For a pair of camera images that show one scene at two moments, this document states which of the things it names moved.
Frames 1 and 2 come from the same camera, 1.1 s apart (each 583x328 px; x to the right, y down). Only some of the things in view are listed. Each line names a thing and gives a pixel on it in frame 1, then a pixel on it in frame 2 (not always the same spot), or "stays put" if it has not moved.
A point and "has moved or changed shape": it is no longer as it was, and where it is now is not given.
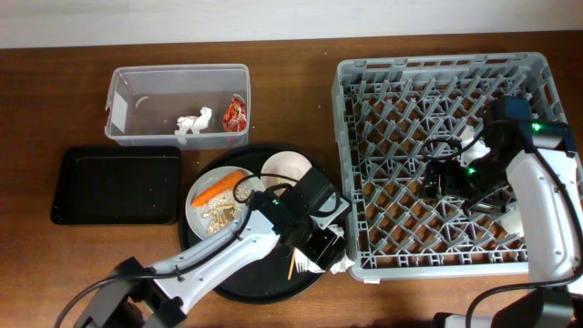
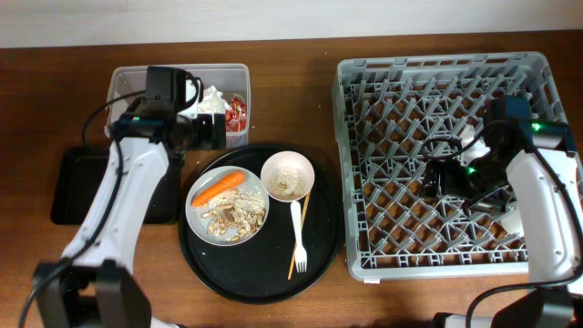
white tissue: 195,123 has moved or changed shape
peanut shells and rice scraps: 223,212 stays put
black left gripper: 322,252 → 209,129
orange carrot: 220,185 stays put
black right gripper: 447,183 stays put
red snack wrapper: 235,117 stays put
